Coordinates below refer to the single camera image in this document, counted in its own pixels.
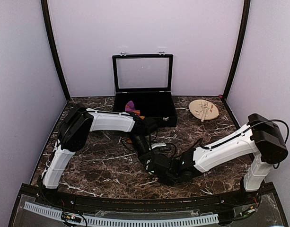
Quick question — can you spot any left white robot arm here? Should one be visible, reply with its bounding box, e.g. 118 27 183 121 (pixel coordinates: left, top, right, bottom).
38 104 157 206

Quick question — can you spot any black storage box with lid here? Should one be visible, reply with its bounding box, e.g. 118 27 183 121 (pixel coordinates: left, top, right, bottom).
112 52 178 128

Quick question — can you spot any right black frame post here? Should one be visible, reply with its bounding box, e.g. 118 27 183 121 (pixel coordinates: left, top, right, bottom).
222 0 251 102

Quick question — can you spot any left black frame post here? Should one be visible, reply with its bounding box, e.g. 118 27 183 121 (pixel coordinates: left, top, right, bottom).
40 0 71 102

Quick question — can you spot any maroon orange purple sock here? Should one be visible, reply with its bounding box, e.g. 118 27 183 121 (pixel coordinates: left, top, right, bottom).
125 100 145 119

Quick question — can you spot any black frame post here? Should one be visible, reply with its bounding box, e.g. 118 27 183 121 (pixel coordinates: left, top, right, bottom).
40 0 71 102
222 0 251 102

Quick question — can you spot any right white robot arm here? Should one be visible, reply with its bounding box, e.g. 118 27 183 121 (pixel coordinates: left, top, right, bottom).
145 113 288 205

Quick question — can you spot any white slotted cable duct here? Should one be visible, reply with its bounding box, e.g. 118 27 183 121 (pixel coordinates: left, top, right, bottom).
23 201 219 227

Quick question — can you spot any black front rail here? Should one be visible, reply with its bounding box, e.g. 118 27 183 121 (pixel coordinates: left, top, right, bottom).
38 189 258 213

